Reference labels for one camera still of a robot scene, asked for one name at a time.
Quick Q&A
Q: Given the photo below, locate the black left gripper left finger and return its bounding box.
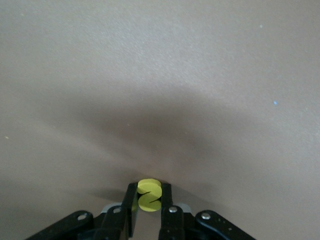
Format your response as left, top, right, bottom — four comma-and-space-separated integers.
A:
93, 182, 140, 240

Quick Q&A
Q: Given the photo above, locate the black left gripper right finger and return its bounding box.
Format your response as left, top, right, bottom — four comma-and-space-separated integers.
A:
157, 182, 186, 240

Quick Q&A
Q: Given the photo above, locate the yellow foam letter s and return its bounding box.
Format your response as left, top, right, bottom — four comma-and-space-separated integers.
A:
136, 178, 163, 213

